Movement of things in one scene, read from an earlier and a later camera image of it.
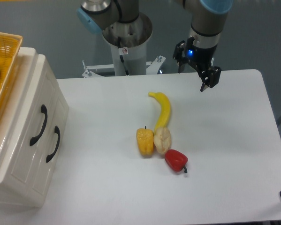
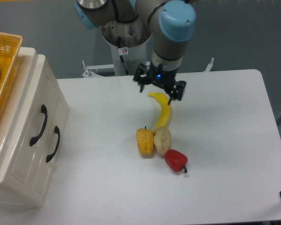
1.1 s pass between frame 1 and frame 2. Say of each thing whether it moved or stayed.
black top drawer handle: stayed
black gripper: moved
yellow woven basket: stayed
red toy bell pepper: stayed
